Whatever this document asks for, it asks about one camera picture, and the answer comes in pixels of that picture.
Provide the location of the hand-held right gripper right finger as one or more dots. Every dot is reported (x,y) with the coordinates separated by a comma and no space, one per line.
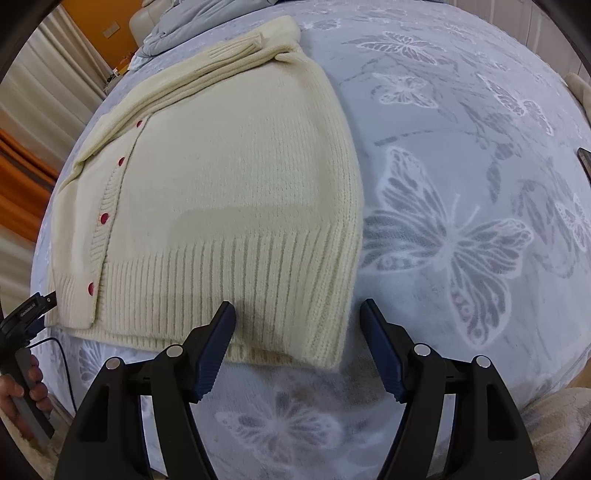
(381,344)

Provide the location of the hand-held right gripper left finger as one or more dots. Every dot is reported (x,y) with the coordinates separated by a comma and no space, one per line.
(216,344)

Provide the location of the cream knit cardigan sweater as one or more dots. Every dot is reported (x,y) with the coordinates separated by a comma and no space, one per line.
(221,184)

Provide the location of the person's left hand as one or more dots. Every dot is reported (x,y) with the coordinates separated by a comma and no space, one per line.
(37,392)

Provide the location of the beige curtain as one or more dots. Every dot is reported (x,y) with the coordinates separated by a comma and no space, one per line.
(16,263)
(55,78)

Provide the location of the orange curtain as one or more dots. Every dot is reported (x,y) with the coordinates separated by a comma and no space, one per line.
(23,184)

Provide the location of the grey butterfly print blanket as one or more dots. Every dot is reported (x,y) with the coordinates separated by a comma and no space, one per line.
(438,184)

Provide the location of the bedside nightstand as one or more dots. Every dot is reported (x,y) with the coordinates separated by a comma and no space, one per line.
(117,74)

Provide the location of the dark smartphone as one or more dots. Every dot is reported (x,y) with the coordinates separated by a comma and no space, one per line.
(585,161)

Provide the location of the grey duvet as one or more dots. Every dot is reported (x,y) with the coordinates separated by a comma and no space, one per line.
(184,27)

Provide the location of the beige padded headboard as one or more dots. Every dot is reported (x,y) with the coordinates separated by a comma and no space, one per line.
(141,21)

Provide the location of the cream fuzzy cloth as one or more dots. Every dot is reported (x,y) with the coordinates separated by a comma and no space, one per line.
(579,90)

